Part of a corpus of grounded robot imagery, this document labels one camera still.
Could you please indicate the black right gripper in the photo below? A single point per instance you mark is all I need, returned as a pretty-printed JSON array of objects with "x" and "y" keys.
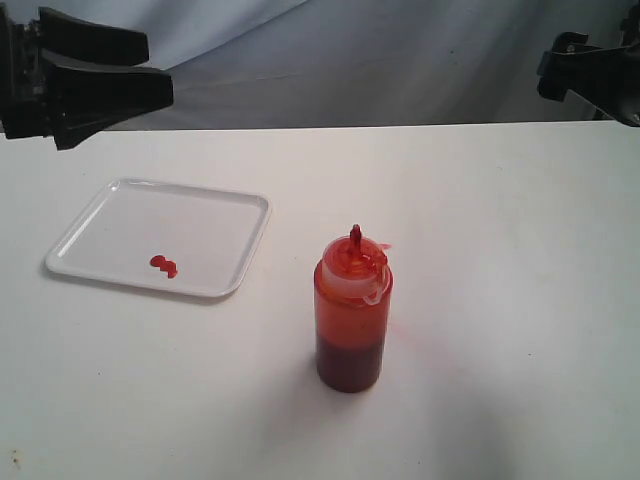
[{"x": 571, "y": 64}]

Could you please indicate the red sauce blob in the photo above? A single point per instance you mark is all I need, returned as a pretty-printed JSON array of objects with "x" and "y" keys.
[{"x": 163, "y": 264}]

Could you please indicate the red sauce squeeze bottle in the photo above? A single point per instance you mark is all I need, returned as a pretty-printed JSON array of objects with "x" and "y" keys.
[{"x": 353, "y": 283}]

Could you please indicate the white plastic tray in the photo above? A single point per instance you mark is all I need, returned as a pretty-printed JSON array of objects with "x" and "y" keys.
[{"x": 211, "y": 234}]

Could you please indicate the black tripod stand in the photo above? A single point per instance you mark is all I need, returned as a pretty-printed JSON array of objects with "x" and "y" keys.
[{"x": 620, "y": 99}]

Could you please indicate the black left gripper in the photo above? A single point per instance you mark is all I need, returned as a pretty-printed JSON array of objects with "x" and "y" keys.
[{"x": 75, "y": 98}]

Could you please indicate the grey backdrop cloth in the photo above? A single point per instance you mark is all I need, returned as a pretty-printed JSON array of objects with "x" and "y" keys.
[{"x": 309, "y": 64}]

